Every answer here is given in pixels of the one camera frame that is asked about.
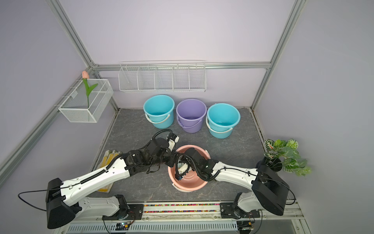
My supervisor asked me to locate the long white wire shelf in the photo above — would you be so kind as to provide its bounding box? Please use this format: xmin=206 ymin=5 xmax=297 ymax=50
xmin=118 ymin=60 xmax=206 ymax=92

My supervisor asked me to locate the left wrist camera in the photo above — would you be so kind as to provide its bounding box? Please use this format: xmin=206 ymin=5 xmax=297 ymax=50
xmin=167 ymin=133 xmax=179 ymax=152

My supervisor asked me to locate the purple bucket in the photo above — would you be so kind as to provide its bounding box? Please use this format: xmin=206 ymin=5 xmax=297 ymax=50
xmin=176 ymin=98 xmax=207 ymax=134

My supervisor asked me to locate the teal bucket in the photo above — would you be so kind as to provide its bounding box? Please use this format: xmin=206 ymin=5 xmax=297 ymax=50
xmin=206 ymin=103 xmax=241 ymax=139
xmin=143 ymin=95 xmax=175 ymax=129

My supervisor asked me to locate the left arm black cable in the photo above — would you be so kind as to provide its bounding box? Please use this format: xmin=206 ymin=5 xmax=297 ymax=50
xmin=17 ymin=188 xmax=63 ymax=212

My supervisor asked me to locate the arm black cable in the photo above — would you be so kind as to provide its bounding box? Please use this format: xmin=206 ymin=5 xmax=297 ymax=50
xmin=17 ymin=188 xmax=63 ymax=212
xmin=221 ymin=166 xmax=296 ymax=205

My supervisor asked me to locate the right teal bucket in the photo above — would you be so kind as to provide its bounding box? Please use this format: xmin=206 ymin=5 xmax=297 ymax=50
xmin=206 ymin=103 xmax=241 ymax=139

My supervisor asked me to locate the white wire basket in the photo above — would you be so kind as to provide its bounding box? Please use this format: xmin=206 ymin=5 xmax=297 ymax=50
xmin=58 ymin=79 xmax=114 ymax=123

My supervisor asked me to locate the pink plastic bucket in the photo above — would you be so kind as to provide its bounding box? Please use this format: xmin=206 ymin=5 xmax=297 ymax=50
xmin=168 ymin=145 xmax=211 ymax=193

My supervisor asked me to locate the left teal bucket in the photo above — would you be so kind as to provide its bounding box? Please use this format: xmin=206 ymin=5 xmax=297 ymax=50
xmin=143 ymin=95 xmax=175 ymax=129

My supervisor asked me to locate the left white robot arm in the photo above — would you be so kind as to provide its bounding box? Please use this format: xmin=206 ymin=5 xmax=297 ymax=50
xmin=46 ymin=134 xmax=179 ymax=229

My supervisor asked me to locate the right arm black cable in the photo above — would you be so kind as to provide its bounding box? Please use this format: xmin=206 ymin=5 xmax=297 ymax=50
xmin=221 ymin=166 xmax=296 ymax=205

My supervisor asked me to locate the pink artificial tulip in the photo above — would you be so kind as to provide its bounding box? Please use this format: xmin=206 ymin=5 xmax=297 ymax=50
xmin=82 ymin=71 xmax=98 ymax=109

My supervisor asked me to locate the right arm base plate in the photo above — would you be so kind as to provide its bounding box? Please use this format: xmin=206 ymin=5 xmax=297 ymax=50
xmin=220 ymin=202 xmax=261 ymax=219

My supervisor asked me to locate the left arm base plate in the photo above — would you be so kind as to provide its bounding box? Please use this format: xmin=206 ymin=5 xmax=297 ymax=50
xmin=102 ymin=203 xmax=144 ymax=221

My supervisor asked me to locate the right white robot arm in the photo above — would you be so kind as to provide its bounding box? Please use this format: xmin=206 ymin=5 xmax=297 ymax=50
xmin=174 ymin=147 xmax=290 ymax=216

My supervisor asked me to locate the yellow white work glove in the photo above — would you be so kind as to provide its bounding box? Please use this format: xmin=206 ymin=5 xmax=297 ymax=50
xmin=97 ymin=150 xmax=122 ymax=193

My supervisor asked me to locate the potted green plant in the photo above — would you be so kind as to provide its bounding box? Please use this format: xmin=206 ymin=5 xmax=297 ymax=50
xmin=256 ymin=139 xmax=312 ymax=176

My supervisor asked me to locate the white vented cable duct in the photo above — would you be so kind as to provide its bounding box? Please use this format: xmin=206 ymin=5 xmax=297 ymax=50
xmin=66 ymin=221 xmax=239 ymax=234

